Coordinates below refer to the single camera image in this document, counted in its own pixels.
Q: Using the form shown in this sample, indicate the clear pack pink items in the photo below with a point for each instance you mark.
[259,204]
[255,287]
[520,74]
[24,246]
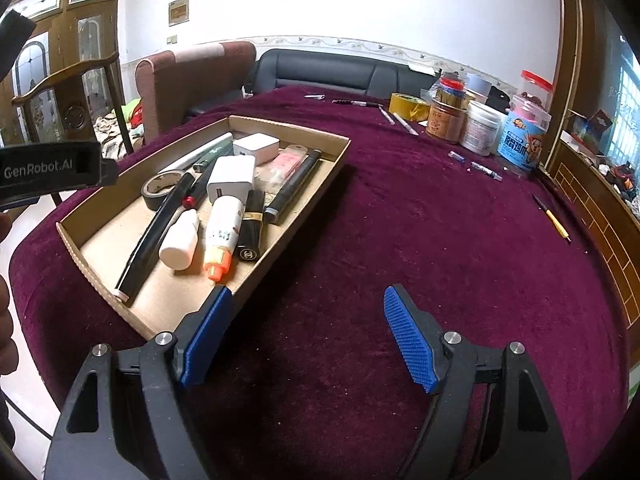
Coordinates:
[269,178]

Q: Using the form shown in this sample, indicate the white square charger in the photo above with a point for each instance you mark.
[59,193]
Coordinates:
[259,145]

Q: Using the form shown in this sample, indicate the white plastic tub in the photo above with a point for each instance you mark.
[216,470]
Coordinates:
[481,127]

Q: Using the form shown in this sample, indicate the brown upholstered armchair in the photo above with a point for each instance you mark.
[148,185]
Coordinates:
[176,85]

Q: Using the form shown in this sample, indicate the clear jar blue label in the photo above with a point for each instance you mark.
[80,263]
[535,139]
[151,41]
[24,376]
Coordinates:
[523,133]

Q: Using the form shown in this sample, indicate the white small bottle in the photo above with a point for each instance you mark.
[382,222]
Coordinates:
[178,246]

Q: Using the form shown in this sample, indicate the left hand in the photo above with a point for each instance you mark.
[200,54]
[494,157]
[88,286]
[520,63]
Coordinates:
[8,348]

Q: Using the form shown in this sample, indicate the white pen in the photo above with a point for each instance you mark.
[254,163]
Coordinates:
[404,124]

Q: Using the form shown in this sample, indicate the colourful box on cabinet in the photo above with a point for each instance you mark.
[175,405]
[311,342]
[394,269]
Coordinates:
[588,131]

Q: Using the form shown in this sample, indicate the small wall plaque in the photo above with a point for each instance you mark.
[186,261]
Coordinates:
[178,12]

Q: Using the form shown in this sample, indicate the wooden chair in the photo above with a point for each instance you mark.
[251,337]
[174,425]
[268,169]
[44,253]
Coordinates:
[72,103]

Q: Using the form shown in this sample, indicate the thin white stick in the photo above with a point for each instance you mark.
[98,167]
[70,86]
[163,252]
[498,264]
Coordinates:
[386,115]

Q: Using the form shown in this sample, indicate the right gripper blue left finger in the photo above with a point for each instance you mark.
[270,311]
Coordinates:
[198,336]

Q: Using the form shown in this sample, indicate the maroon velvet tablecloth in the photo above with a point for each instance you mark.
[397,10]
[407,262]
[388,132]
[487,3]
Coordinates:
[309,383]

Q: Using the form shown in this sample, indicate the silver blue tube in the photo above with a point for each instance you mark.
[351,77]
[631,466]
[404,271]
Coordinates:
[489,173]

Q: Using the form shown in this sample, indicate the red lid clear jar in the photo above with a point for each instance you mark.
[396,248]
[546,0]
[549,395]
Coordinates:
[535,89]

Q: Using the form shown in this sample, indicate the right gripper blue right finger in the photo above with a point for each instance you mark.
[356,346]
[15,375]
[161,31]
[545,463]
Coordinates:
[418,336]

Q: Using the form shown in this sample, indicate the black marker red cap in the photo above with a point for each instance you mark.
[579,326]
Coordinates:
[197,192]

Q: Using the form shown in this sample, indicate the wooden brick-pattern cabinet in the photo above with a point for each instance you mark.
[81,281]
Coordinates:
[610,223]

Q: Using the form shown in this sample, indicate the wooden glass door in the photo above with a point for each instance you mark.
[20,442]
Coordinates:
[67,32]

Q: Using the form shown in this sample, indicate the black marker grey cap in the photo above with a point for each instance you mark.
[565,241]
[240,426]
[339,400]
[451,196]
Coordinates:
[284,196]

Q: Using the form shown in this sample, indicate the green pen-like device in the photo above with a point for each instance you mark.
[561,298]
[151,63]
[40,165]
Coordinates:
[204,161]

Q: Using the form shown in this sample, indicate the white bottle orange cap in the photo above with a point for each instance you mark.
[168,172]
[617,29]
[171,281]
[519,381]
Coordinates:
[221,235]

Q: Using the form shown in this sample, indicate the cardboard tray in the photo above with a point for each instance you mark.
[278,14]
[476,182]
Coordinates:
[101,232]

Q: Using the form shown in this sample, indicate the small metal clip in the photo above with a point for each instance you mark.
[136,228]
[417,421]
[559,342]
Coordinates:
[317,97]

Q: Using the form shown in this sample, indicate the black leather sofa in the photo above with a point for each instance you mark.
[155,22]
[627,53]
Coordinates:
[364,77]

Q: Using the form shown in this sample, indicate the small blue battery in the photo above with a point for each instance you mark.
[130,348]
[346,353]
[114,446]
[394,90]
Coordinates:
[455,156]

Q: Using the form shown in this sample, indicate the black tape roll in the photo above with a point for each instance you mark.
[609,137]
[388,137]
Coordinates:
[157,188]

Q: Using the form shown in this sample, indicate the yellow tape roll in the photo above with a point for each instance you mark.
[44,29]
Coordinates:
[410,108]

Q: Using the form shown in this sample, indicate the black gold lipstick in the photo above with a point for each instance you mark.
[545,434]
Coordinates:
[250,235]

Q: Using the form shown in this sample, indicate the brown tin can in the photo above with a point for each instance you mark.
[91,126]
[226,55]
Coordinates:
[445,122]

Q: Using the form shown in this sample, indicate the black marker white cap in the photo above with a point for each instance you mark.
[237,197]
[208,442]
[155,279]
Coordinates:
[132,276]

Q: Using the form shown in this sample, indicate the yellow black pen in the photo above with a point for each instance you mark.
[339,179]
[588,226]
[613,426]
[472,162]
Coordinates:
[555,221]

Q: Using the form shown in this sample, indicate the small jar red blue lid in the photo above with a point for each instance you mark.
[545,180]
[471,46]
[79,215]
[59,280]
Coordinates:
[450,91]

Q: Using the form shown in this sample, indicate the grey lid jar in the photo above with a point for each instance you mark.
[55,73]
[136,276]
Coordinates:
[477,88]

